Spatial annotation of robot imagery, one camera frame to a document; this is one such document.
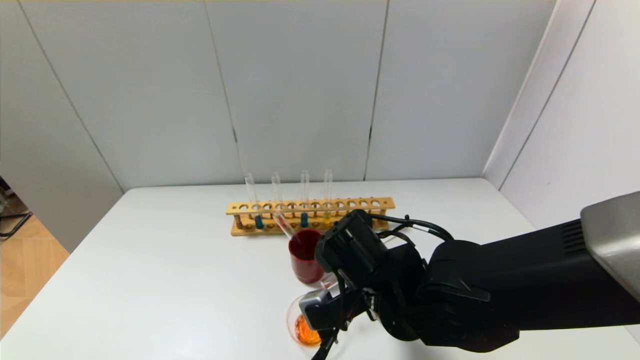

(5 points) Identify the black camera cable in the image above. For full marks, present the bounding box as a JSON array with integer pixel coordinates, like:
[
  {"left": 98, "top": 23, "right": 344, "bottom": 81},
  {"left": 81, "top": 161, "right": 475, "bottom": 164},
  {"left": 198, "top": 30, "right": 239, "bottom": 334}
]
[{"left": 311, "top": 325, "right": 346, "bottom": 360}]

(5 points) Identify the red pigment test tube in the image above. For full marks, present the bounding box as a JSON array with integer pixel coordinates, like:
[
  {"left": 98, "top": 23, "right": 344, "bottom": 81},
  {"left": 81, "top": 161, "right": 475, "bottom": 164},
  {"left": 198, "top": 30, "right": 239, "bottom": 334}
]
[
  {"left": 318, "top": 272, "right": 342, "bottom": 296},
  {"left": 270, "top": 172, "right": 287, "bottom": 229}
]

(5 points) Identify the teal pigment test tube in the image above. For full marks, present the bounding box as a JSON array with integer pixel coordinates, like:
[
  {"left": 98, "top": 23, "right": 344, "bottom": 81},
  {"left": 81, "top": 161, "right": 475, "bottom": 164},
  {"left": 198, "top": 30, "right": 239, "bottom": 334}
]
[{"left": 244, "top": 173, "right": 265, "bottom": 230}]

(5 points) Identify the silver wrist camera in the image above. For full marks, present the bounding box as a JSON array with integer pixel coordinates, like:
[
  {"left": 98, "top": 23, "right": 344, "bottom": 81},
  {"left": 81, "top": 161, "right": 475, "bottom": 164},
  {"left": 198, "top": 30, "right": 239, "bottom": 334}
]
[{"left": 299, "top": 289, "right": 335, "bottom": 331}]

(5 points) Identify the dark red plastic cup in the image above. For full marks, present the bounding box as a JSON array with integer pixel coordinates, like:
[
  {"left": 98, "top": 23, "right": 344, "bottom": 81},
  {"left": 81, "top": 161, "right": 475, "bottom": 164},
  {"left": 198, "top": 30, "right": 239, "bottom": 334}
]
[{"left": 288, "top": 229, "right": 327, "bottom": 284}]

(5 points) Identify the black cable with white tag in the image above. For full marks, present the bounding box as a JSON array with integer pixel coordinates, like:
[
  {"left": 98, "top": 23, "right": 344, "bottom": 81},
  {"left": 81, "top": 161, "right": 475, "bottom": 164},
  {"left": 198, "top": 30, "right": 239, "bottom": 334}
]
[{"left": 370, "top": 214, "right": 455, "bottom": 243}]

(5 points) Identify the clear glass petri dish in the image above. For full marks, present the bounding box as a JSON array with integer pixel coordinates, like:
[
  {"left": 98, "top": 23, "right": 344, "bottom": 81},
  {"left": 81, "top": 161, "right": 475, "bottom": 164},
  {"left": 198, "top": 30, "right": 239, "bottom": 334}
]
[{"left": 286, "top": 294, "right": 327, "bottom": 350}]

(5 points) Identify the yellow pigment test tube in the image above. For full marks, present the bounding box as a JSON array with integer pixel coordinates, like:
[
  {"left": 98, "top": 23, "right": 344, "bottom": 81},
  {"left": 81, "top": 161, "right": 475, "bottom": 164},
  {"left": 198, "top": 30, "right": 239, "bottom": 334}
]
[
  {"left": 322, "top": 170, "right": 332, "bottom": 224},
  {"left": 272, "top": 212, "right": 306, "bottom": 251}
]

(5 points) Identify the blue pigment test tube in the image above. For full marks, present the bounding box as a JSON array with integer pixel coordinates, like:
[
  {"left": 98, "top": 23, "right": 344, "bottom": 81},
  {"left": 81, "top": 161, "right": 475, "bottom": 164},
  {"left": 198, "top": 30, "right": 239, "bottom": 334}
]
[{"left": 300, "top": 170, "right": 310, "bottom": 228}]

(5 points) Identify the wooden test tube rack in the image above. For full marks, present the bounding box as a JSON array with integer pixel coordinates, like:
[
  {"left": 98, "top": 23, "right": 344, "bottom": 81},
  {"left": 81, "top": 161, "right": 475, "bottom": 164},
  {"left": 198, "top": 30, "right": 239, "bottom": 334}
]
[{"left": 225, "top": 197, "right": 396, "bottom": 237}]

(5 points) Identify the black background equipment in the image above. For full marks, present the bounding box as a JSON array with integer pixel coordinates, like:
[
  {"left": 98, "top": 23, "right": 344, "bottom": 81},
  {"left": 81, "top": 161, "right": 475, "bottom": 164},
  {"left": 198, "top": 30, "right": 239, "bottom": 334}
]
[{"left": 0, "top": 176, "right": 34, "bottom": 239}]

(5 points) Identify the coloured liquid puddle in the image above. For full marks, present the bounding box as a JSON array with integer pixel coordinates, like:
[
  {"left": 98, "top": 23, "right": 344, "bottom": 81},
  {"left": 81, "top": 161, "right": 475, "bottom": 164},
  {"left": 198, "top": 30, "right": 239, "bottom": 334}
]
[{"left": 294, "top": 314, "right": 322, "bottom": 347}]

